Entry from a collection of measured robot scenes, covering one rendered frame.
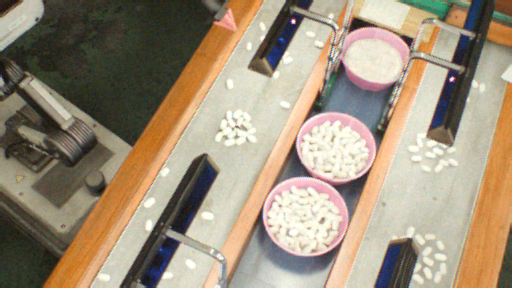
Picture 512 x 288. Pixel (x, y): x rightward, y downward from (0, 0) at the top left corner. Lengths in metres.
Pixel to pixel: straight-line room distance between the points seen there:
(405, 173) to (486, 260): 0.38
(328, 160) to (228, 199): 0.37
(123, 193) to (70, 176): 0.44
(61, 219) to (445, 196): 1.34
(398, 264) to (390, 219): 0.48
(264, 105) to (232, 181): 0.32
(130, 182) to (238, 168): 0.35
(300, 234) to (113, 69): 1.64
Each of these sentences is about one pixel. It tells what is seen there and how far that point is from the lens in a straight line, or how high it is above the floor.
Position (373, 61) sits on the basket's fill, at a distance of 2.30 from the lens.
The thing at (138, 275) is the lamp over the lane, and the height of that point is 1.11.
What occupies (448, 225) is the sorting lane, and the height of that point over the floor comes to 0.74.
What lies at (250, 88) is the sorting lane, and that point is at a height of 0.74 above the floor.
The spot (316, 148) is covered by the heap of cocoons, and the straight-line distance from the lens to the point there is 2.03.
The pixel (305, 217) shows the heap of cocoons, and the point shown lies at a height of 0.73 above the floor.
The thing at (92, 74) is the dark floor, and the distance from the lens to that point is 3.20.
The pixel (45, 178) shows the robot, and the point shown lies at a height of 0.48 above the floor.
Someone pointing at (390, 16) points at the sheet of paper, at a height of 0.78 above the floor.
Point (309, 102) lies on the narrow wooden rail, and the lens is 2.11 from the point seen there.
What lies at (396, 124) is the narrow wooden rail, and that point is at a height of 0.76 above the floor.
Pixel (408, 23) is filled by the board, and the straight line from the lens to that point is 2.42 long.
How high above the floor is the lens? 2.46
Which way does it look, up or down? 58 degrees down
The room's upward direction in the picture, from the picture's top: 5 degrees clockwise
